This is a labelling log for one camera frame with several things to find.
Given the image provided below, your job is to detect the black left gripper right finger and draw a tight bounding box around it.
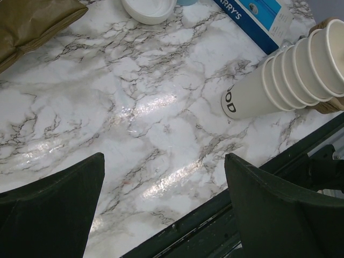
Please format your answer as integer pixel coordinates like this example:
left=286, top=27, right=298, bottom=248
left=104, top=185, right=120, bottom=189
left=225, top=153, right=343, bottom=257

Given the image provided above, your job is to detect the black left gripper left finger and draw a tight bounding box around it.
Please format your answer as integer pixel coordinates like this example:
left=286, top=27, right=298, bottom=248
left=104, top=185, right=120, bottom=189
left=1, top=153, right=105, bottom=257

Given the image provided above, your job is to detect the white plastic lid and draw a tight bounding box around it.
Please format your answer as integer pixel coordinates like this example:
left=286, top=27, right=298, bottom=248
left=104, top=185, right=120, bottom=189
left=121, top=0, right=177, bottom=25

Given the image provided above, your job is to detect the brown cardboard cup carrier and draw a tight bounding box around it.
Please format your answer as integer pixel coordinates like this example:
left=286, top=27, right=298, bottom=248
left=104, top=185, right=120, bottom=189
left=308, top=17, right=343, bottom=114

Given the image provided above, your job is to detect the stack of white paper cups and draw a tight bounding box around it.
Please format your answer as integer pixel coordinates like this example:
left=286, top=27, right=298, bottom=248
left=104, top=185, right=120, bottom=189
left=221, top=19, right=343, bottom=119

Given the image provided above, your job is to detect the brown snack bag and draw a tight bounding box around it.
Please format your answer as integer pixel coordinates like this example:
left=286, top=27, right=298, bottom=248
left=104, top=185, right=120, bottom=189
left=1, top=0, right=88, bottom=72

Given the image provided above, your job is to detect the blue razor box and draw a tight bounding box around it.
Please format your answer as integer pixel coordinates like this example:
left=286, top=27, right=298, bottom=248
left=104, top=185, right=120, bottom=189
left=214, top=0, right=293, bottom=55

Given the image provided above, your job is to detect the light blue cup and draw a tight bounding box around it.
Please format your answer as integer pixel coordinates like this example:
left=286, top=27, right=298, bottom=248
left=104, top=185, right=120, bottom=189
left=176, top=0, right=198, bottom=6

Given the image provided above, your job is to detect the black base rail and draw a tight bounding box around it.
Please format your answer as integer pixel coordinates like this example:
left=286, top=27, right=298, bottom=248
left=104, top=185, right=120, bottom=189
left=126, top=115, right=343, bottom=257

